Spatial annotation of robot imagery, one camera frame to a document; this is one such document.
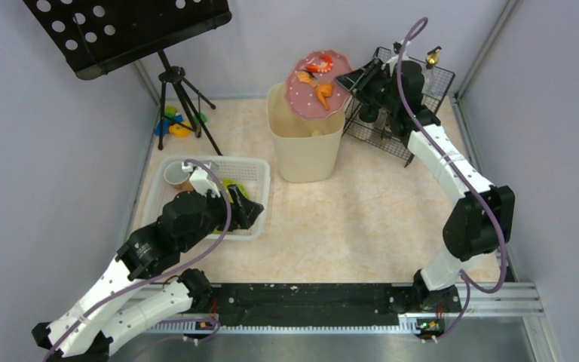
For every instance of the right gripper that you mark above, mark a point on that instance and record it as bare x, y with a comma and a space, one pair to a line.
369, 81

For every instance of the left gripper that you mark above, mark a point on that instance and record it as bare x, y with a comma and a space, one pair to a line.
236, 210

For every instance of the green dotted plate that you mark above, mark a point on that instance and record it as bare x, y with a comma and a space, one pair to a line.
241, 209

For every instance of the spice jar black lid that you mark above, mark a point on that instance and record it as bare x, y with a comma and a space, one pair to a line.
368, 113

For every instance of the white plastic basket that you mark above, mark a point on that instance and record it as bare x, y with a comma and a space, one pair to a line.
251, 173

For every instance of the pink dotted plate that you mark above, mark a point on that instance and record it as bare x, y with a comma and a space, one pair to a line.
300, 97

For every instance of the black wire rack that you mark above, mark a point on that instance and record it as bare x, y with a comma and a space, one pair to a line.
392, 130

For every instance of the clear bottle gold pump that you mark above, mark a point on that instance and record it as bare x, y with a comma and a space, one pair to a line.
430, 63

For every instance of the pink floral mug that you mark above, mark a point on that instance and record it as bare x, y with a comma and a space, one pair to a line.
177, 175

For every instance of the cream plastic waste bin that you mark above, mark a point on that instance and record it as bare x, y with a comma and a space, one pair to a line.
300, 157

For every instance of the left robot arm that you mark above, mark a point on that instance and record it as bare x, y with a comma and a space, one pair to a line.
98, 325

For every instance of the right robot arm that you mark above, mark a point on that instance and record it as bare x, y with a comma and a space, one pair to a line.
482, 216

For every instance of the red shrimp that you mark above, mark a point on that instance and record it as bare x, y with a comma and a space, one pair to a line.
322, 66

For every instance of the orange fried drumstick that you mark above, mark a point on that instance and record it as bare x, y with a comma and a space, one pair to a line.
323, 92

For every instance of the fried shrimp piece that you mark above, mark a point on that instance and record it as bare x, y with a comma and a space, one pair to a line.
306, 77

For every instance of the yellow toy block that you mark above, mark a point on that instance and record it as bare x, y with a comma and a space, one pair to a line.
180, 130

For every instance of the green toy block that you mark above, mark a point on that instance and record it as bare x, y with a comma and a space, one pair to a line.
170, 111

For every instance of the black perforated music stand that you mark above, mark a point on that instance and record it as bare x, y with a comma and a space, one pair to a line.
98, 37

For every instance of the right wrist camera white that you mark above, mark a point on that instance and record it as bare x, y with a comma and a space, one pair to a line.
392, 62

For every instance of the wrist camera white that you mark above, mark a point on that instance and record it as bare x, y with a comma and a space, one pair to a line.
199, 180
392, 62

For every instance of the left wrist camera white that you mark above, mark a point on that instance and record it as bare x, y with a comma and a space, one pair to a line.
199, 180

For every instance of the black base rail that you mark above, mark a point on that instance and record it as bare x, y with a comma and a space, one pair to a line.
326, 305

